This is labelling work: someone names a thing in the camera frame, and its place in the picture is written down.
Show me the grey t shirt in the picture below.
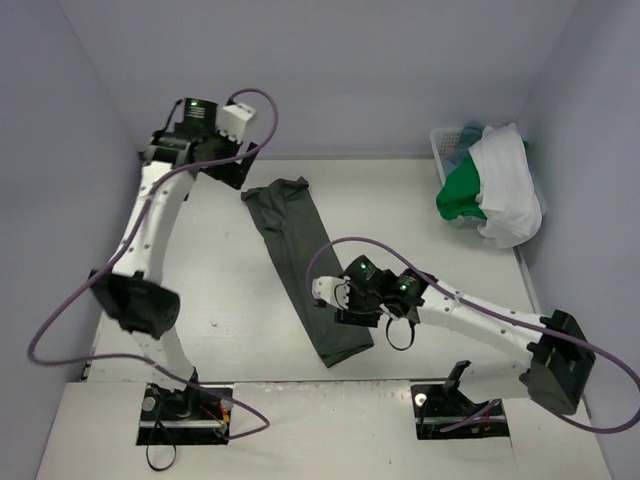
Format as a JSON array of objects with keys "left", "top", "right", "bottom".
[{"left": 241, "top": 178, "right": 374, "bottom": 368}]

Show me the white t shirt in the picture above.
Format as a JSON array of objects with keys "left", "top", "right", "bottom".
[{"left": 469, "top": 123, "right": 543, "bottom": 249}]

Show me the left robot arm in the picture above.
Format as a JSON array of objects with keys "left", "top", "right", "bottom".
[{"left": 91, "top": 98, "right": 256, "bottom": 420}]

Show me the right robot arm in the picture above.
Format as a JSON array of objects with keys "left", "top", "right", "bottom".
[{"left": 312, "top": 255, "right": 595, "bottom": 415}]

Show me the green t shirt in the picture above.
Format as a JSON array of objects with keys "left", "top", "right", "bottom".
[{"left": 435, "top": 141, "right": 530, "bottom": 223}]

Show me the white laundry basket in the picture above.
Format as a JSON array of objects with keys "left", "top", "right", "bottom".
[{"left": 428, "top": 127, "right": 549, "bottom": 231}]

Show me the light blue garment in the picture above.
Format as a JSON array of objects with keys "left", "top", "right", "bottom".
[{"left": 446, "top": 120, "right": 485, "bottom": 165}]

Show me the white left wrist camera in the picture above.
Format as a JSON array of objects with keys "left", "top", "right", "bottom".
[{"left": 216, "top": 103, "right": 256, "bottom": 144}]

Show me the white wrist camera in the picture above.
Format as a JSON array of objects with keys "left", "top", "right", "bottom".
[
  {"left": 216, "top": 103, "right": 256, "bottom": 144},
  {"left": 311, "top": 276, "right": 350, "bottom": 310}
]

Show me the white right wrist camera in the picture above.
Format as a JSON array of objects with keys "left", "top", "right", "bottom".
[{"left": 311, "top": 276, "right": 350, "bottom": 310}]

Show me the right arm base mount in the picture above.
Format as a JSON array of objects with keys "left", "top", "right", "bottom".
[{"left": 410, "top": 360, "right": 510, "bottom": 441}]

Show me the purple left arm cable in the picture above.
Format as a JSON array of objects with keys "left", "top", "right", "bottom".
[{"left": 27, "top": 88, "right": 279, "bottom": 441}]

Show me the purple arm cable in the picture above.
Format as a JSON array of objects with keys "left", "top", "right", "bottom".
[
  {"left": 304, "top": 236, "right": 640, "bottom": 434},
  {"left": 27, "top": 88, "right": 279, "bottom": 441}
]

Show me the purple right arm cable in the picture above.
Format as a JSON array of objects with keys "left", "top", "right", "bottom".
[{"left": 304, "top": 236, "right": 640, "bottom": 434}]

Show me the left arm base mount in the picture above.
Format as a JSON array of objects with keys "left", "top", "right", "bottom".
[{"left": 136, "top": 384, "right": 233, "bottom": 446}]

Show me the black loop cable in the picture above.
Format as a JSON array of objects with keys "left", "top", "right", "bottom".
[{"left": 144, "top": 399, "right": 177, "bottom": 472}]

